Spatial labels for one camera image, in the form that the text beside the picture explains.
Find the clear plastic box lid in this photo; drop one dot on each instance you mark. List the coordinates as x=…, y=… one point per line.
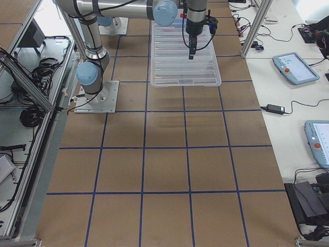
x=170, y=63

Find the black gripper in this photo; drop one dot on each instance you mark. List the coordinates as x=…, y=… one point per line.
x=193, y=29

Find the aluminium frame post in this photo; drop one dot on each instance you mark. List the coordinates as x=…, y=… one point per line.
x=257, y=22

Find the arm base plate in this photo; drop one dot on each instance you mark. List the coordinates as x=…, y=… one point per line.
x=104, y=102
x=113, y=26

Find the teach pendant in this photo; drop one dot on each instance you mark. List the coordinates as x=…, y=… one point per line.
x=294, y=68
x=317, y=136

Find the near teach pendant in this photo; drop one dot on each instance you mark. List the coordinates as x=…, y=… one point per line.
x=317, y=136

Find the black laptop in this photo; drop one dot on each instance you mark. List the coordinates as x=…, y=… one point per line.
x=309, y=202

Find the black power adapter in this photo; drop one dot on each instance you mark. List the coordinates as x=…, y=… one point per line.
x=276, y=109

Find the far teach pendant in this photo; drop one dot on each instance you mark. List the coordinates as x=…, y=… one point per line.
x=294, y=68

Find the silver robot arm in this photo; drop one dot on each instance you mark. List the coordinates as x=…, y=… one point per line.
x=163, y=13

